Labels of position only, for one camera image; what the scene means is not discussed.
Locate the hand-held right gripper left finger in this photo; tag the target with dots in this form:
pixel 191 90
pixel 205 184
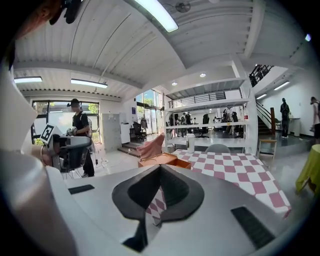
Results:
pixel 100 200

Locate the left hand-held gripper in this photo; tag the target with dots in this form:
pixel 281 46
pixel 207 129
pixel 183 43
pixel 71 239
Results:
pixel 56 150

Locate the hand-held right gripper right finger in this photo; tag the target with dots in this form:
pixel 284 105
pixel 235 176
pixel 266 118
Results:
pixel 225 197

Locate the orange cardboard box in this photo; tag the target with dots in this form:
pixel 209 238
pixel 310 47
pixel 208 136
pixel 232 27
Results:
pixel 162 160

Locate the person's left forearm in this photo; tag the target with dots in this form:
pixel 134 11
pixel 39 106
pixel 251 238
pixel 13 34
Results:
pixel 37 151

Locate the person's left hand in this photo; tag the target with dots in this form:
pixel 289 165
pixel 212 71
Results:
pixel 47 157

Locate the red white checkered tablecloth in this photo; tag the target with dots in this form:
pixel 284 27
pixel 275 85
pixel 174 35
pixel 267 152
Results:
pixel 237 175

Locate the grey metal lockers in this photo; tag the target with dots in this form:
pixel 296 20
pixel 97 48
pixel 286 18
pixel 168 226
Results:
pixel 110 131

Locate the white cabinet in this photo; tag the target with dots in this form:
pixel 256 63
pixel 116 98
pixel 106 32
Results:
pixel 125 132

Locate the grey round-backed chair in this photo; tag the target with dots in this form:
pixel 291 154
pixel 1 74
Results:
pixel 217 148

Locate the wooden step platform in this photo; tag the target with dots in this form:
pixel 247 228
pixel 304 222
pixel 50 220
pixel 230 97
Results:
pixel 128 148

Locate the long ceiling light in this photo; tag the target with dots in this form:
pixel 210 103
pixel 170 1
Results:
pixel 281 85
pixel 261 96
pixel 160 15
pixel 88 83
pixel 27 80

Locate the black office chair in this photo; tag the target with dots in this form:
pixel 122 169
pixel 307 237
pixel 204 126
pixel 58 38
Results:
pixel 138 130

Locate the white tumbler cup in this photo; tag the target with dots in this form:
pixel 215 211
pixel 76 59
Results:
pixel 190 143

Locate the wooden chair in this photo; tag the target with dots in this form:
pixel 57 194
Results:
pixel 267 146

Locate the pink cloth-covered chair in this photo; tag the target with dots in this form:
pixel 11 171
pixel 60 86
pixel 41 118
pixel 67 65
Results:
pixel 152 147

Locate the background group of people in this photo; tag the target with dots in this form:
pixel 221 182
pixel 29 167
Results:
pixel 205 121

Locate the green cloth-covered table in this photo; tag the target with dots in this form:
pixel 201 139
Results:
pixel 310 170

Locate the white metal shelf rack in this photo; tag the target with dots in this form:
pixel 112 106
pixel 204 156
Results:
pixel 207 105

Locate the white bin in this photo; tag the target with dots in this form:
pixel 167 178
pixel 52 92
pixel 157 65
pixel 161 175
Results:
pixel 297 127

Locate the round ceiling downlight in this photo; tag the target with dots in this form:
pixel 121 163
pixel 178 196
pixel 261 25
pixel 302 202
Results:
pixel 202 75
pixel 174 83

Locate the black staircase railing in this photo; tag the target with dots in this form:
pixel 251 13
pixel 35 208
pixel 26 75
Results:
pixel 260 72

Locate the person's head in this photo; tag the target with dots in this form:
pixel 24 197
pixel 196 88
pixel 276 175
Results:
pixel 37 17

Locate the round ceiling fan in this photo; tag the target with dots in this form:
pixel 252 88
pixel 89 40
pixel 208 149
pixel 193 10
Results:
pixel 182 6

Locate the blue wall poster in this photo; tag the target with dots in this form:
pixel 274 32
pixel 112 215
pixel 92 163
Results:
pixel 133 110

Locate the black head-worn camera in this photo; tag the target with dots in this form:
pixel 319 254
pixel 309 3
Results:
pixel 71 10

